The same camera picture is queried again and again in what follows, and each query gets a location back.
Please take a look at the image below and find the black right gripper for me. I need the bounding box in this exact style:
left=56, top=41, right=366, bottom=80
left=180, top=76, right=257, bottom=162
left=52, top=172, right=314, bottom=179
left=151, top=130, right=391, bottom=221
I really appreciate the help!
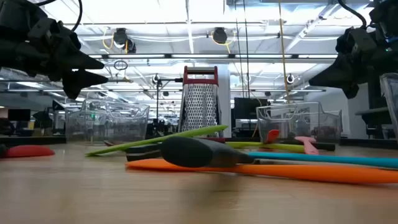
left=308, top=26, right=398, bottom=100

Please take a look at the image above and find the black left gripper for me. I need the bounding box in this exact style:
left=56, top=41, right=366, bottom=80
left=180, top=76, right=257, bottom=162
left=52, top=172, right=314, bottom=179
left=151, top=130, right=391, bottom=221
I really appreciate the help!
left=0, top=17, right=109, bottom=100

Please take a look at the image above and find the blue silicone spatula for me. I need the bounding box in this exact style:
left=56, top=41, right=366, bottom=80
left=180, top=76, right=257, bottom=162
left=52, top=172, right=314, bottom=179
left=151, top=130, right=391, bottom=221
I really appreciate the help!
left=247, top=151, right=398, bottom=170

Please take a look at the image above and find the red silicone spatula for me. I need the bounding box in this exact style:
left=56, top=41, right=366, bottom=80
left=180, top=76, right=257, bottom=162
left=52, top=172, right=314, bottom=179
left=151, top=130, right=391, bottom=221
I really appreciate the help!
left=266, top=129, right=280, bottom=144

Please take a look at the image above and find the red silicone spoon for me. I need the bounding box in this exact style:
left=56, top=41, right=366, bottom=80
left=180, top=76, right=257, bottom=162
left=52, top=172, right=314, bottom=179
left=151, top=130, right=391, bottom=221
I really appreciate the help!
left=5, top=144, right=56, bottom=159

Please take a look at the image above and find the wide steel knife black handle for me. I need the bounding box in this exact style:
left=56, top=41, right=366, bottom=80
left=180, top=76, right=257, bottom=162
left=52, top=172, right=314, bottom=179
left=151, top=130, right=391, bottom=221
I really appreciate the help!
left=125, top=142, right=163, bottom=162

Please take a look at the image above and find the green silicone spatula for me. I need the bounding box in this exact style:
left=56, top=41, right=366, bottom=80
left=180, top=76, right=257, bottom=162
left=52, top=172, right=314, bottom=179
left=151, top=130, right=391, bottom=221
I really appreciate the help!
left=85, top=124, right=229, bottom=157

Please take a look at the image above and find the paring knife black handle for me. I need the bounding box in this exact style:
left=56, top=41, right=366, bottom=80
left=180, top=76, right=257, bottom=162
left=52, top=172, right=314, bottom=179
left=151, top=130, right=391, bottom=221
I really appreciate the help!
left=160, top=136, right=271, bottom=169

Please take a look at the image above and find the clear plastic storage bin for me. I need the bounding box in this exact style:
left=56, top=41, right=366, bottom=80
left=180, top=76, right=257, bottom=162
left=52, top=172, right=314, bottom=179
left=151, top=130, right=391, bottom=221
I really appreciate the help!
left=64, top=98, right=150, bottom=146
left=256, top=101, right=343, bottom=144
left=379, top=72, right=398, bottom=142

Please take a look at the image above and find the pink silicone spatula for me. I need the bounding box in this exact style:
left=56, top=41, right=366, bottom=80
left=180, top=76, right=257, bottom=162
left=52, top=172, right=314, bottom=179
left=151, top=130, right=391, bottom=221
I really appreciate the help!
left=294, top=135, right=320, bottom=156

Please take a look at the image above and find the black background monitor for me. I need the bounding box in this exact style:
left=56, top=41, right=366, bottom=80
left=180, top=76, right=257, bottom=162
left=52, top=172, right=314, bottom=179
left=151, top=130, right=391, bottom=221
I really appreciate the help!
left=233, top=96, right=270, bottom=129
left=7, top=108, right=32, bottom=122

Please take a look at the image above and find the black stand pole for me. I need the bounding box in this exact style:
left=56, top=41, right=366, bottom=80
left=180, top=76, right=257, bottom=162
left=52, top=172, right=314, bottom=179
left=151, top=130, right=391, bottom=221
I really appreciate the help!
left=152, top=73, right=184, bottom=138

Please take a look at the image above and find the lime green silicone spoon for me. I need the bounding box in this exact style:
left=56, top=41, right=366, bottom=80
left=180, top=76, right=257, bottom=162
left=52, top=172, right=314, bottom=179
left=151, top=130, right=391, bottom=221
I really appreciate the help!
left=224, top=141, right=306, bottom=154

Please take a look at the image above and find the orange silicone spatula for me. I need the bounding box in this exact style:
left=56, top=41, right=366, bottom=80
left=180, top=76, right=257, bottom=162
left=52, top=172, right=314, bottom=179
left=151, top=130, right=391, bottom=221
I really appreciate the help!
left=124, top=157, right=398, bottom=185

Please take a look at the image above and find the long ceiling light strip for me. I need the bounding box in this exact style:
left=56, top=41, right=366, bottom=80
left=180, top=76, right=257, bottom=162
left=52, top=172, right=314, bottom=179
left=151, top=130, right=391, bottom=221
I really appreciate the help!
left=88, top=53, right=340, bottom=60

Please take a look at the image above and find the red steel box grater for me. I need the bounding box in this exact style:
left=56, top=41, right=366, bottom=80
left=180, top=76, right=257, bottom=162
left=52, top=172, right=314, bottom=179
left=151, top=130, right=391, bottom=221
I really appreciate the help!
left=177, top=65, right=227, bottom=144

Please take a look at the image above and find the black hanging cable ring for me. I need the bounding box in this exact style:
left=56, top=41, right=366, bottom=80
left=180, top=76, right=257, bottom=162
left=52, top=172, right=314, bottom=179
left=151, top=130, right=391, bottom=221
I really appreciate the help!
left=113, top=59, right=129, bottom=72

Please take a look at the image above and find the black ceiling cord reel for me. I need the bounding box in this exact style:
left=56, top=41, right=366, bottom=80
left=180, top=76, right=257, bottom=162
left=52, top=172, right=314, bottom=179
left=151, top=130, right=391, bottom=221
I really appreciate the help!
left=211, top=26, right=229, bottom=45
left=112, top=27, right=137, bottom=54

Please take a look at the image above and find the black left wrist camera cable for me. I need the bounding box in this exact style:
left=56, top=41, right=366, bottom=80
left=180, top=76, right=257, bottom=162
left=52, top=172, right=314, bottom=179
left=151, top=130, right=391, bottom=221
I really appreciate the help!
left=36, top=0, right=83, bottom=32

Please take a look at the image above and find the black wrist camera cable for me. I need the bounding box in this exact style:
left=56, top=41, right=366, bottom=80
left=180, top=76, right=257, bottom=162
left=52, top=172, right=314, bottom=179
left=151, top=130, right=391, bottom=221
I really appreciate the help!
left=36, top=0, right=83, bottom=32
left=337, top=0, right=368, bottom=29

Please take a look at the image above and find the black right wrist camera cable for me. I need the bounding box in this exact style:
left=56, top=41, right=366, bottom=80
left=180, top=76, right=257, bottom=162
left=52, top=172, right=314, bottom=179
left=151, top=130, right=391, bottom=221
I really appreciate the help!
left=337, top=0, right=368, bottom=29

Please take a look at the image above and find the yellow hanging cable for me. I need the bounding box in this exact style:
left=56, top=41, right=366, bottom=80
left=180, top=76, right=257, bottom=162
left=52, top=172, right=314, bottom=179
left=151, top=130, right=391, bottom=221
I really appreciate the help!
left=277, top=0, right=292, bottom=104

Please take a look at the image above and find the thin black hanging cable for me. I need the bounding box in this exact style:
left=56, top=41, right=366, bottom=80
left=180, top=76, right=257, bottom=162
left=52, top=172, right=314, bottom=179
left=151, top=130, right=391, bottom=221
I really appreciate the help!
left=233, top=0, right=245, bottom=90

